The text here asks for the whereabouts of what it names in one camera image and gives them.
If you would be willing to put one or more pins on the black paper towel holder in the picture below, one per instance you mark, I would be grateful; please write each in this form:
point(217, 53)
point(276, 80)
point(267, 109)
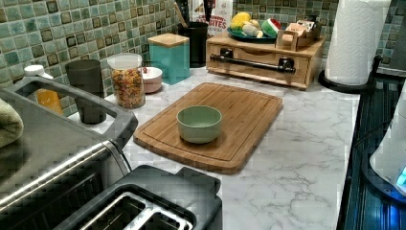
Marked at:
point(367, 87)

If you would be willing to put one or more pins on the orange soap bottle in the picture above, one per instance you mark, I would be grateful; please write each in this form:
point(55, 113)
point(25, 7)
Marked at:
point(44, 97)

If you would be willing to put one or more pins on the dark grey cup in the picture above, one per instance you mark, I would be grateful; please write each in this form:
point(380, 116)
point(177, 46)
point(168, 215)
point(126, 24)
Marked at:
point(86, 74)

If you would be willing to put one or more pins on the white cereal box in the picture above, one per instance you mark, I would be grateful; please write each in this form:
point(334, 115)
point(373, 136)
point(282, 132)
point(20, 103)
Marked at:
point(220, 17)

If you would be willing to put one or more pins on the black utensil holder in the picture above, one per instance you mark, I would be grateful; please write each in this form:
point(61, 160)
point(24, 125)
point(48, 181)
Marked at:
point(197, 32)

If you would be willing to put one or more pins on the stainless toaster oven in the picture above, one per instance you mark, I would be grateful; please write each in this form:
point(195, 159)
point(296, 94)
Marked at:
point(57, 165)

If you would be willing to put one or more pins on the glass jar with pasta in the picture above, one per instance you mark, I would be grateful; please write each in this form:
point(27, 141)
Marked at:
point(127, 76)

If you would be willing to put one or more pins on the black drawer handle bar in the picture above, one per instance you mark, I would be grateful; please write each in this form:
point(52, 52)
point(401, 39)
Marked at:
point(285, 64)

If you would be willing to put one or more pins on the pink bowl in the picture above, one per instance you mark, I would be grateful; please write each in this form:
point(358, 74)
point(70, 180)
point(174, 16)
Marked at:
point(152, 77)

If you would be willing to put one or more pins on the wooden cutting board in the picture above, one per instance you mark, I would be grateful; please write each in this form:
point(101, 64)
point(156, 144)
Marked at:
point(246, 116)

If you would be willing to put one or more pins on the white paper towel roll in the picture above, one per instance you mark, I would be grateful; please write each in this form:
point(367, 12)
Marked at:
point(356, 33)

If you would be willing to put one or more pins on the black toaster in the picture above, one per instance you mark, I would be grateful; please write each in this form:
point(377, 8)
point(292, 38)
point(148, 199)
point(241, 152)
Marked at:
point(149, 198)

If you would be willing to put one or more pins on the wooden drawer box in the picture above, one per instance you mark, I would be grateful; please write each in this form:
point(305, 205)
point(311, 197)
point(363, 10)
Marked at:
point(307, 60)

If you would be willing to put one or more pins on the teal canister with wooden lid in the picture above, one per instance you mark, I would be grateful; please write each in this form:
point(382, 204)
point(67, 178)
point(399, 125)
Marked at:
point(171, 54)

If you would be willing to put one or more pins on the plate of toy fruit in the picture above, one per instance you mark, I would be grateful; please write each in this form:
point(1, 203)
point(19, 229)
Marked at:
point(244, 26)

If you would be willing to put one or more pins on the green ceramic bowl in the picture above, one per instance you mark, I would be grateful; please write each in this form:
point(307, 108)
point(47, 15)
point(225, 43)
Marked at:
point(199, 124)

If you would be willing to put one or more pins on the green folded towel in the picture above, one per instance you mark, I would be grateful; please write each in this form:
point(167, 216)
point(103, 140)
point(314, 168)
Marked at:
point(11, 124)

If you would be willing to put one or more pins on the wooden tea bag organizer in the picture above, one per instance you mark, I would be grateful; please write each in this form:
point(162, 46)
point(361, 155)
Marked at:
point(298, 35)

